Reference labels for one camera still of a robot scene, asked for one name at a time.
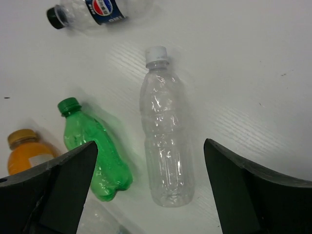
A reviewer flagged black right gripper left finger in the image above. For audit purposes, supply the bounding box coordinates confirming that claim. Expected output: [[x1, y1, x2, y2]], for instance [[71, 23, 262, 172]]
[[0, 141, 98, 234]]

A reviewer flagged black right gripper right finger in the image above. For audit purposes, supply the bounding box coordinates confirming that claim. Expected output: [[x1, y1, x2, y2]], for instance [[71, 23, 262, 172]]
[[204, 139, 312, 234]]

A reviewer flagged clear bottle white cap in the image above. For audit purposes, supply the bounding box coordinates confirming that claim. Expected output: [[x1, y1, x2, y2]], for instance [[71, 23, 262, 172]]
[[139, 46, 195, 208]]

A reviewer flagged orange juice bottle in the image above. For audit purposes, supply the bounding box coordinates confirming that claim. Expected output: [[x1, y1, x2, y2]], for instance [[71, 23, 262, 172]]
[[7, 129, 57, 175]]

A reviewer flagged green plastic bottle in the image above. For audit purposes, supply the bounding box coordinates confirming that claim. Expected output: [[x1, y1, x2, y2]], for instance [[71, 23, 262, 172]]
[[58, 97, 133, 202]]

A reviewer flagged clear bottle blue label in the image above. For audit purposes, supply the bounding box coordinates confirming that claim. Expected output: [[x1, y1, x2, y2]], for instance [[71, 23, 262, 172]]
[[78, 197, 132, 234]]

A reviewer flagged Pepsi bottle black cap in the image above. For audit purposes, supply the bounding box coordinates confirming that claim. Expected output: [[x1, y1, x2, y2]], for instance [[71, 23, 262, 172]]
[[46, 0, 154, 31]]

